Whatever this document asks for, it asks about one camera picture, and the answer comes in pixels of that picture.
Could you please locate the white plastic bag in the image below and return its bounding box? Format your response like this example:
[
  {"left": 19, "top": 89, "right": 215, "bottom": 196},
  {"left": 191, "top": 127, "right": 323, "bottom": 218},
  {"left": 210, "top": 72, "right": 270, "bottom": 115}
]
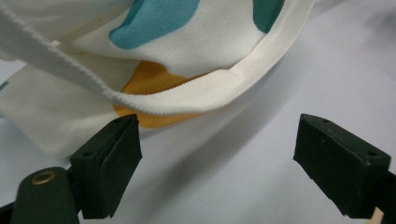
[{"left": 0, "top": 0, "right": 317, "bottom": 160}]

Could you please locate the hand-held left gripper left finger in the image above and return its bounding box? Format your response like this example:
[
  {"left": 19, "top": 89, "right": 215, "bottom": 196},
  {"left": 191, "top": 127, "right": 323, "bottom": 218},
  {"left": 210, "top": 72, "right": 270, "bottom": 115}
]
[{"left": 69, "top": 113, "right": 144, "bottom": 219}]

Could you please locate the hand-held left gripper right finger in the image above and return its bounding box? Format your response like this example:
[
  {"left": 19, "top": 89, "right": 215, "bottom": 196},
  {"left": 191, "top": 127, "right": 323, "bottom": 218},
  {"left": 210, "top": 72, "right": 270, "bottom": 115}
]
[{"left": 292, "top": 113, "right": 391, "bottom": 219}]

